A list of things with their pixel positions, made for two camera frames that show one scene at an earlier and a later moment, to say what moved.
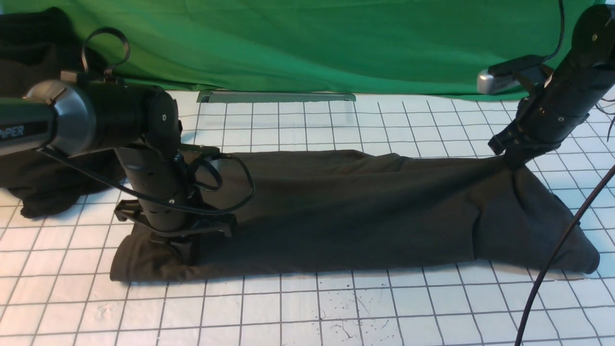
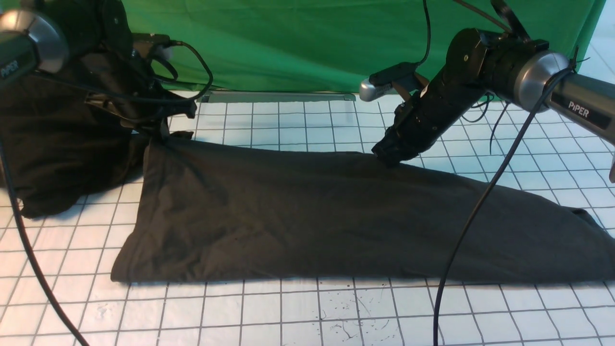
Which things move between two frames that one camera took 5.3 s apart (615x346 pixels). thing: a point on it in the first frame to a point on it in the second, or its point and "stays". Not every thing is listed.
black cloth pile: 36,46 stays
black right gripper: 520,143 to 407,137
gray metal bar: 227,96 stays
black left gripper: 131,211 to 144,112
